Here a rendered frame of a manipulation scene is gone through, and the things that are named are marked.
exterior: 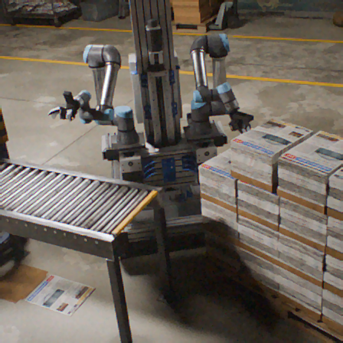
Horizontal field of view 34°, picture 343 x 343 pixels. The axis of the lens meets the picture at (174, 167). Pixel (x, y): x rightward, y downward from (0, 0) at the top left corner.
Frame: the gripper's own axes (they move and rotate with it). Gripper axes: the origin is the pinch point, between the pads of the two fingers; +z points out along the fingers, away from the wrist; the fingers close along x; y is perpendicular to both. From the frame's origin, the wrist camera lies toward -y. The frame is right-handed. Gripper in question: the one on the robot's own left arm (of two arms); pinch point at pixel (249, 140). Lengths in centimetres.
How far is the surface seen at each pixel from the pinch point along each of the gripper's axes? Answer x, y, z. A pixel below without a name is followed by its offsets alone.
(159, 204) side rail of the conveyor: 51, 35, 12
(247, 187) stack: 18.6, -2.4, 21.6
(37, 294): 105, 132, 38
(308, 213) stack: 18, -36, 42
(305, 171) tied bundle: 18, -45, 21
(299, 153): 9.3, -38.3, 13.1
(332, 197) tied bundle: 18, -54, 36
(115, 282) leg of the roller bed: 99, 31, 34
